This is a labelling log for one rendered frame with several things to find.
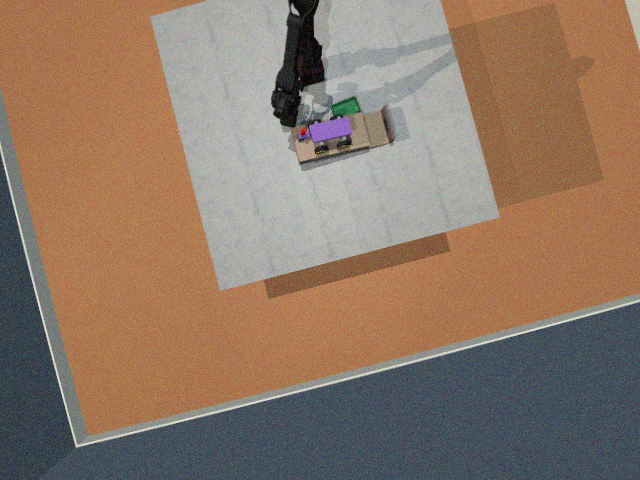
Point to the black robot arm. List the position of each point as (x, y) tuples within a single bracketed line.
[(299, 41)]

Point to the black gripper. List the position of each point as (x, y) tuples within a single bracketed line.
[(291, 121)]

